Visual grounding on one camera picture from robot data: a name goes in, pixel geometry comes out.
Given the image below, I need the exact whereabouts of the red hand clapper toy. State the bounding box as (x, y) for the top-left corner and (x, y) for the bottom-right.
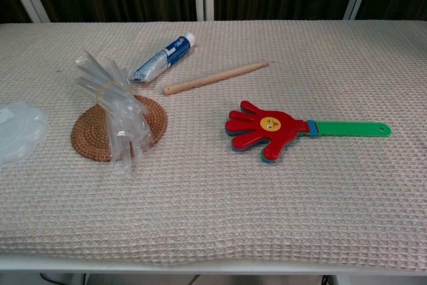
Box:
(225, 100), (392, 165)

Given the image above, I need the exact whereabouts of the wooden stick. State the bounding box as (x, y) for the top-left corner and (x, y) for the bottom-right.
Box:
(162, 60), (270, 96)

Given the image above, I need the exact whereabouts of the beige waffle tablecloth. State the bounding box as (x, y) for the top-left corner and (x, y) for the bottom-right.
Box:
(0, 19), (427, 271)

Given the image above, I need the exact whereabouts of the blue white toothpaste tube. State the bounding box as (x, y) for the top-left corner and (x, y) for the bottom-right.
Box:
(129, 32), (197, 84)

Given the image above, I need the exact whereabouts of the bundle of clear plastic sleeves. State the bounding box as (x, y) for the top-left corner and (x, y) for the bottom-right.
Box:
(75, 49), (155, 176)

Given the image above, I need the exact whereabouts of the yellow rubber band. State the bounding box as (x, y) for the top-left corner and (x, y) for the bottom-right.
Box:
(95, 81), (129, 103)

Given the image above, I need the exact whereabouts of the woven rattan coaster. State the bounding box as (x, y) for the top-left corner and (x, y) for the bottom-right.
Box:
(70, 94), (169, 162)

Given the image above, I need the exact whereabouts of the white table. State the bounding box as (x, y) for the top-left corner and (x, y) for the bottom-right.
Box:
(0, 253), (427, 278)

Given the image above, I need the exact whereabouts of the clear flower-shaped plastic lid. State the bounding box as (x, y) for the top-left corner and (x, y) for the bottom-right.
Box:
(0, 100), (50, 170)

